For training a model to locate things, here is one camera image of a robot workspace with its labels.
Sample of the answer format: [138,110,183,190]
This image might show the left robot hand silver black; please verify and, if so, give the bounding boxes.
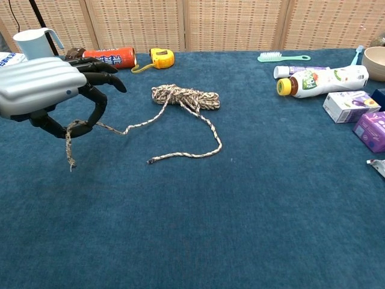
[0,55,128,140]

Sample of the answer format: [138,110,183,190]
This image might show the white brown braided rope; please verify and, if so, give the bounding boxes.
[65,84,223,173]

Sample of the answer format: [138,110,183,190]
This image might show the white sugar bag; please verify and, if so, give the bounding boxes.
[0,51,26,69]

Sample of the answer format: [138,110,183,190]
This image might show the white plastic pitcher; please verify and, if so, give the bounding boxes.
[13,27,65,61]

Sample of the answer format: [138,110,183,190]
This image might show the black tripod stand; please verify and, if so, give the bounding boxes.
[28,0,60,57]

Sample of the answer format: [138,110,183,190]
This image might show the orange drink can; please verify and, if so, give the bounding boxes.
[82,46,138,70]

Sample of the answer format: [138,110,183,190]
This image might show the yellow tape measure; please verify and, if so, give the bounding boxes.
[131,48,175,74]

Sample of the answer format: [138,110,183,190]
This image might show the bamboo folding screen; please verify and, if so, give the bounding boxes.
[0,0,385,57]

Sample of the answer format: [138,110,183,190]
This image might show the dark blue table cloth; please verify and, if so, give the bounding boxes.
[0,48,385,289]

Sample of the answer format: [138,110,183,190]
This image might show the mint green hairbrush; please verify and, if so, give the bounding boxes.
[257,51,312,63]

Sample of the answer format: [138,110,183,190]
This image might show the white purple toothpaste tube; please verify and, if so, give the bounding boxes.
[273,65,331,79]

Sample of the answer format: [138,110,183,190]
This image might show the white drink bottle yellow cap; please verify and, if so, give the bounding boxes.
[276,64,370,99]

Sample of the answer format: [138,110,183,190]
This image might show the white purple small carton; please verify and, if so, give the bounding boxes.
[322,90,382,124]

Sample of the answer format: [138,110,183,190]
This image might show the light blue toothbrush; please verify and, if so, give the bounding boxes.
[348,45,365,66]

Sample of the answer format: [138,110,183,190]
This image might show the beige bowl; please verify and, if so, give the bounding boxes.
[361,46,385,82]

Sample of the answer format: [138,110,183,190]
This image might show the purple small box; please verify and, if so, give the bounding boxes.
[352,111,385,154]

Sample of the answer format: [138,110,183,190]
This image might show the silver foil packet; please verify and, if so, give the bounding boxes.
[366,158,385,178]

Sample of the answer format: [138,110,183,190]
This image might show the thin black hanging cable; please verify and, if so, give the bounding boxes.
[8,0,21,33]

